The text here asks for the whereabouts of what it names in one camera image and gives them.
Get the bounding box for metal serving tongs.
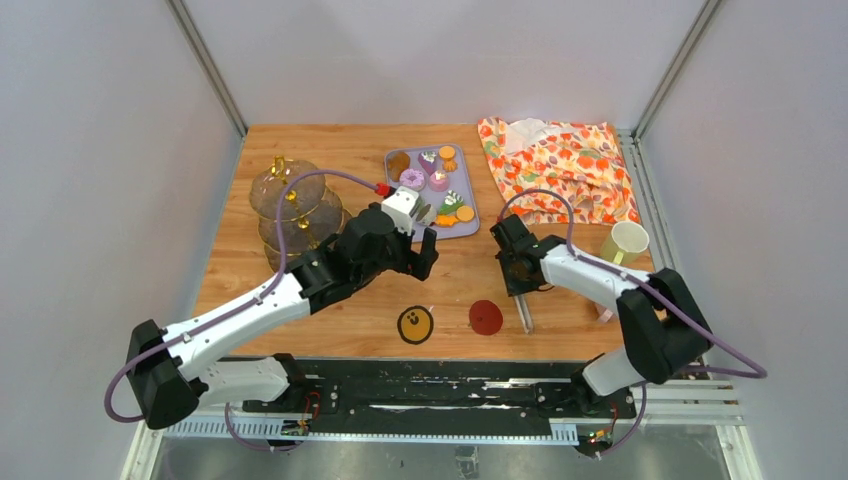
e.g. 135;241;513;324
513;295;535;335

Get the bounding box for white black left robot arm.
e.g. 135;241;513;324
107;193;438;430

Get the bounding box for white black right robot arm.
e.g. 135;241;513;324
490;215;713;417

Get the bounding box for grey chocolate cone cake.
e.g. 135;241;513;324
416;204;438;227

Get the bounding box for orange fish-shaped cake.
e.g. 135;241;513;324
434;215;460;228

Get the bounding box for yellow chick coaster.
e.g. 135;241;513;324
396;305;434;345

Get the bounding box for three-tier glass cake stand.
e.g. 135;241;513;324
248;155;351;271

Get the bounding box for round yellow biscuit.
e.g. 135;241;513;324
455;205;476;223

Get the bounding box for green layered cake slice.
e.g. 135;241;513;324
438;190;465;216

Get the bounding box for red round coaster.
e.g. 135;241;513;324
468;300;504;336

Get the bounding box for brown cookie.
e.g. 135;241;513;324
386;151;411;182

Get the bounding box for pink sugared dome cake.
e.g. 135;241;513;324
428;169;450;192

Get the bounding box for lavender dessert tray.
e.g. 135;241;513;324
383;143;480;239

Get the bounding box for purple heart cake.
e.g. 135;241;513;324
418;150;438;175

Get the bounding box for small orange shell cookie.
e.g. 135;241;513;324
442;159;458;172

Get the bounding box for light green mug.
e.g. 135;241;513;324
600;221;650;266

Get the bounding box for floral orange cloth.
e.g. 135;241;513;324
477;117;641;225

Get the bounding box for orange round tart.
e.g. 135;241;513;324
438;145;456;161

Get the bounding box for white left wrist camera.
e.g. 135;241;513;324
380;186;424;236

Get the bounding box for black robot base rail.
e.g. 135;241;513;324
237;358;638;455

